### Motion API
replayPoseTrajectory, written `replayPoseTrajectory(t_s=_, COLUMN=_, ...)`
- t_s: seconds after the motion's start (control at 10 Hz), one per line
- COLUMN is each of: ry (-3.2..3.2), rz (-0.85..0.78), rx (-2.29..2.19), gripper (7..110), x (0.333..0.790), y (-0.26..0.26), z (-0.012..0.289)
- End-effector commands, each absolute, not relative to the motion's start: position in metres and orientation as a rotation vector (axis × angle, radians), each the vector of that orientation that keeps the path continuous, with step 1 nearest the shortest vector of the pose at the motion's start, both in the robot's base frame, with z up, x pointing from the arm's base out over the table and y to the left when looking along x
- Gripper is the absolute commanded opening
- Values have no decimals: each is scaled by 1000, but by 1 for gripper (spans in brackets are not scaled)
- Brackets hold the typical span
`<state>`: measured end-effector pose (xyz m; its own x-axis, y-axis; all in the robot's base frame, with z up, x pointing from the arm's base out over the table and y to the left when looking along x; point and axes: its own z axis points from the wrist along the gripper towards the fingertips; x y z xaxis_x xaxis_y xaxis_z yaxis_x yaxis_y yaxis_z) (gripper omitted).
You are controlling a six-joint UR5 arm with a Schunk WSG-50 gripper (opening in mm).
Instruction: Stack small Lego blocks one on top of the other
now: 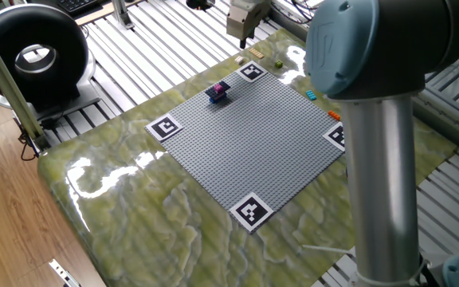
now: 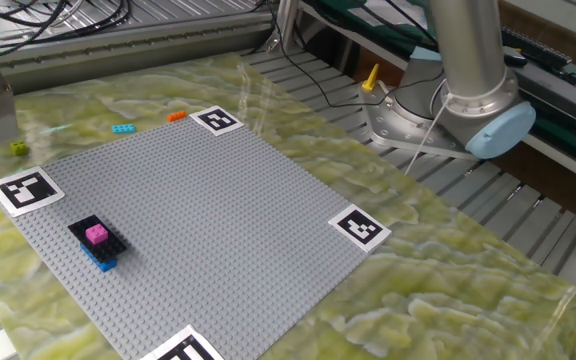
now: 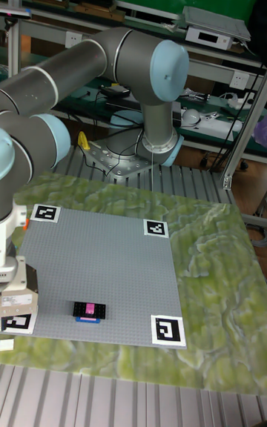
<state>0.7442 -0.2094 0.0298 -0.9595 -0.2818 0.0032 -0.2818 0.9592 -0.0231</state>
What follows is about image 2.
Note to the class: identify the black computer mouse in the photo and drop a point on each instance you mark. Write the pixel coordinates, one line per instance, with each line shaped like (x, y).
(515, 59)

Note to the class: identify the lime green Lego brick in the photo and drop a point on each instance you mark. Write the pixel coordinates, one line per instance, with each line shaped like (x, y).
(19, 148)

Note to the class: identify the magenta Lego brick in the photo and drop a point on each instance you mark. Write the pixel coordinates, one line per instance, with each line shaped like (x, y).
(97, 234)

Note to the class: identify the white paper sheet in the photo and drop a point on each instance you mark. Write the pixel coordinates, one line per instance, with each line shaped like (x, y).
(393, 10)

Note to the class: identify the black Lego plate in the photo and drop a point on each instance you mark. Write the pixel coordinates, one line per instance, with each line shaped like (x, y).
(113, 248)

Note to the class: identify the orange Lego brick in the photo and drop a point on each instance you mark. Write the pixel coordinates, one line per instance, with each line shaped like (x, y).
(177, 116)

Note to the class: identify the black keyboard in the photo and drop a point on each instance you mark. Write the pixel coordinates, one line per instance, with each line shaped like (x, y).
(538, 50)

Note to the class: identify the aluminium frame post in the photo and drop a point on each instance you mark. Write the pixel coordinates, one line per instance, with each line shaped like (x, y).
(288, 20)

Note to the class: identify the yellow plastic cone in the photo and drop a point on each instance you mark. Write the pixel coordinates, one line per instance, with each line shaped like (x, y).
(371, 79)

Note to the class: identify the long aluminium rail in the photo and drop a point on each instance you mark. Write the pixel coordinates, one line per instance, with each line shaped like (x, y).
(118, 55)

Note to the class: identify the silver robot mounting plate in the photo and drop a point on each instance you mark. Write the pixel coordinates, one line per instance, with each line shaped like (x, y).
(393, 132)

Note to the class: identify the blue Lego brick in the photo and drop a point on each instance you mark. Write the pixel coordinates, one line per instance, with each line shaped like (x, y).
(104, 265)

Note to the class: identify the grey Lego baseplate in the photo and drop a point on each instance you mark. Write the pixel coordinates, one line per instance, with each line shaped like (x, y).
(208, 225)

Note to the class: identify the black white fiducial marker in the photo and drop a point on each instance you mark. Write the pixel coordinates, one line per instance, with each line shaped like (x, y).
(359, 228)
(25, 190)
(183, 347)
(216, 120)

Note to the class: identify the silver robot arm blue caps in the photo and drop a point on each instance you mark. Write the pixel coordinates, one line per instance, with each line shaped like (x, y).
(468, 50)

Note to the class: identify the cyan Lego brick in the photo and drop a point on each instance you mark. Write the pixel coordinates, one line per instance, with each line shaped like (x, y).
(123, 128)

